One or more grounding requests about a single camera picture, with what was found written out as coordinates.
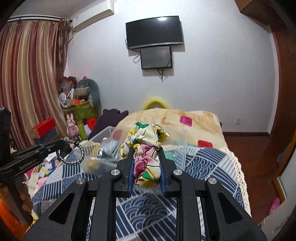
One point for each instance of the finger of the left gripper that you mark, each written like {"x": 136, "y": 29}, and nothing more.
{"x": 46, "y": 148}

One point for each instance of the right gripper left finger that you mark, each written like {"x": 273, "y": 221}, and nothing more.
{"x": 86, "y": 207}

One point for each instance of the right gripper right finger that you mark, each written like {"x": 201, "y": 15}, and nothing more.
{"x": 205, "y": 207}

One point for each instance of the clear plastic storage box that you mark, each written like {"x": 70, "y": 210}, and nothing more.
{"x": 175, "y": 149}

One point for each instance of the floral silk scarf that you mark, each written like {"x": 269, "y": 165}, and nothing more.
{"x": 145, "y": 139}

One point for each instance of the silver glitter pouch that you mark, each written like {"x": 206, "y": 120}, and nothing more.
{"x": 108, "y": 149}

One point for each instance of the left hand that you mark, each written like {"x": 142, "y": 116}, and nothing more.
{"x": 27, "y": 204}

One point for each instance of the red box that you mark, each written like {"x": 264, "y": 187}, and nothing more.
{"x": 43, "y": 128}

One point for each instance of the pink rabbit doll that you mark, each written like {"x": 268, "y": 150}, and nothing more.
{"x": 72, "y": 129}

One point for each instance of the red plush item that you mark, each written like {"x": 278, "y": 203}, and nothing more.
{"x": 91, "y": 123}

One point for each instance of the green cardboard box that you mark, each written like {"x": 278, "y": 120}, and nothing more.
{"x": 82, "y": 112}

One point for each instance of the dark purple garment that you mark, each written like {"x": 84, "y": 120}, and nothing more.
{"x": 110, "y": 117}

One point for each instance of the grey green plush toy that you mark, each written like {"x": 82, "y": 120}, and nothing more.
{"x": 88, "y": 89}

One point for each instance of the blue white patterned bedspread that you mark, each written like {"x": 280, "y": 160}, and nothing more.
{"x": 146, "y": 214}

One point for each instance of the beige plush blanket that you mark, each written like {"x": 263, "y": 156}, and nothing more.
{"x": 182, "y": 126}

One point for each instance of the striped red curtain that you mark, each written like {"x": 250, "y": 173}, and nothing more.
{"x": 33, "y": 60}

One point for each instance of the yellow plush headband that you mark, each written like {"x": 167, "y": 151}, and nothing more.
{"x": 155, "y": 102}

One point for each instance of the white air conditioner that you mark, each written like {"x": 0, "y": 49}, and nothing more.
{"x": 91, "y": 14}

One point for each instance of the small black wall monitor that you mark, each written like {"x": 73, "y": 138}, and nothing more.
{"x": 156, "y": 57}

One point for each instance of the black wall television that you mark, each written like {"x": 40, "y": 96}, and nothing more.
{"x": 164, "y": 30}

